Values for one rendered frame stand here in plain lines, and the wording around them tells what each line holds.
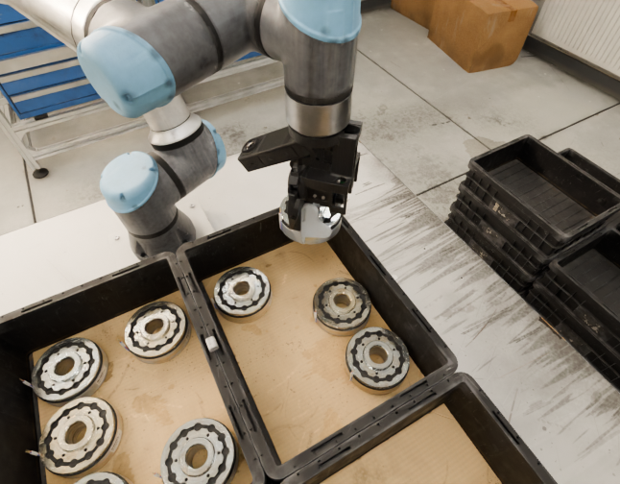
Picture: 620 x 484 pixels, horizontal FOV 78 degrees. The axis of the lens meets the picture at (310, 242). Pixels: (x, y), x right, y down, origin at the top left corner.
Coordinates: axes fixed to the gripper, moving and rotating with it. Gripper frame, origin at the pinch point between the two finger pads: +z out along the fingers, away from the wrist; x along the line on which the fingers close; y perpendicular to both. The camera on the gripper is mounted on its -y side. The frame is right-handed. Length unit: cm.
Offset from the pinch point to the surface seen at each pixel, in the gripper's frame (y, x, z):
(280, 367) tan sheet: 1.5, -17.5, 16.2
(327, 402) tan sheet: 10.5, -20.6, 16.2
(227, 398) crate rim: -2.1, -26.7, 6.2
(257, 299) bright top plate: -6.0, -8.1, 13.1
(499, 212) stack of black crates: 48, 64, 49
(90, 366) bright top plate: -26.9, -27.1, 13.4
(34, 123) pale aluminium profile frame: -168, 80, 70
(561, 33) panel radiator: 97, 276, 73
